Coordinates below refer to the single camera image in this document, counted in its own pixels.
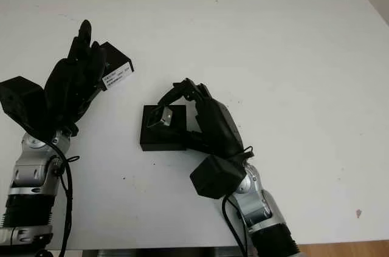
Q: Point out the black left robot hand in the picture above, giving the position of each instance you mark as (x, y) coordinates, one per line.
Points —
(67, 87)

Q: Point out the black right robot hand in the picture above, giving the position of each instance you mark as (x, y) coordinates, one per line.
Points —
(218, 129)

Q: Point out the small silver depth camera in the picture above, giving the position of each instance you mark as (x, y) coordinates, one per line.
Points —
(162, 117)

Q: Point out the black RealSense box lid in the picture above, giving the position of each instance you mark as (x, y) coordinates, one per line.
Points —
(118, 58)

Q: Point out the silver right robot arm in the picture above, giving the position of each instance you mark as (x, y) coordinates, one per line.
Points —
(261, 208)

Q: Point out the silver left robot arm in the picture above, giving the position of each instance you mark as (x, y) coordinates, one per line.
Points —
(30, 172)

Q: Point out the black foam-lined box base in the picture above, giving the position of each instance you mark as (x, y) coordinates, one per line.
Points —
(161, 141)

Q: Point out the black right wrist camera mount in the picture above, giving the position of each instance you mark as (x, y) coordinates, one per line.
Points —
(215, 178)

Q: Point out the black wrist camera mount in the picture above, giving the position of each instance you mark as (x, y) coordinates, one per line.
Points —
(215, 178)
(18, 102)

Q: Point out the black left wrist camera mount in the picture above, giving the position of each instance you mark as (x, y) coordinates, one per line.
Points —
(18, 102)

